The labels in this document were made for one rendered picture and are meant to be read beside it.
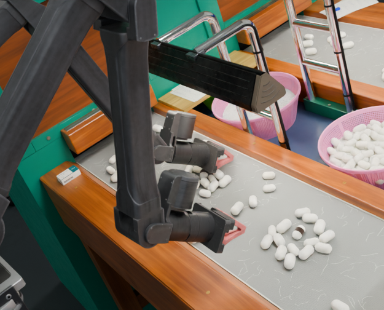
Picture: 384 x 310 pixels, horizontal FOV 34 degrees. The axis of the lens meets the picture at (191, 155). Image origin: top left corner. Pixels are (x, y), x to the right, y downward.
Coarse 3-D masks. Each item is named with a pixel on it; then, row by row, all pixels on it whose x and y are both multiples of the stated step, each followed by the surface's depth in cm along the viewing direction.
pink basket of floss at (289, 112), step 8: (272, 72) 193; (280, 72) 191; (280, 80) 192; (288, 80) 189; (296, 80) 184; (288, 88) 190; (296, 88) 185; (296, 96) 177; (216, 104) 190; (224, 104) 193; (288, 104) 175; (296, 104) 180; (216, 112) 187; (288, 112) 177; (296, 112) 184; (224, 120) 179; (256, 120) 174; (264, 120) 175; (288, 120) 180; (240, 128) 178; (256, 128) 177; (264, 128) 177; (272, 128) 178; (288, 128) 182; (256, 136) 180; (264, 136) 180; (272, 136) 180
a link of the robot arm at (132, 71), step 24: (144, 0) 88; (96, 24) 96; (120, 24) 95; (144, 24) 89; (120, 48) 92; (144, 48) 94; (120, 72) 94; (144, 72) 96; (120, 96) 96; (144, 96) 97; (120, 120) 97; (144, 120) 99; (120, 144) 100; (144, 144) 100; (120, 168) 102; (144, 168) 102; (120, 192) 104; (144, 192) 103; (120, 216) 107; (144, 216) 104; (144, 240) 106
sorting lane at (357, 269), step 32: (96, 160) 189; (256, 160) 163; (224, 192) 156; (256, 192) 152; (288, 192) 148; (320, 192) 145; (256, 224) 143; (352, 224) 133; (224, 256) 137; (256, 256) 134; (320, 256) 128; (352, 256) 126; (256, 288) 127; (288, 288) 124; (320, 288) 122; (352, 288) 119
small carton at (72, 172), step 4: (68, 168) 181; (72, 168) 180; (76, 168) 180; (64, 172) 180; (68, 172) 179; (72, 172) 178; (76, 172) 179; (60, 176) 179; (64, 176) 178; (68, 176) 178; (72, 176) 179; (76, 176) 179; (60, 180) 178; (64, 180) 178; (68, 180) 178; (64, 184) 178
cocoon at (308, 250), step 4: (304, 248) 129; (308, 248) 128; (312, 248) 129; (300, 252) 128; (304, 252) 128; (308, 252) 128; (312, 252) 129; (300, 256) 128; (304, 256) 128; (308, 256) 129
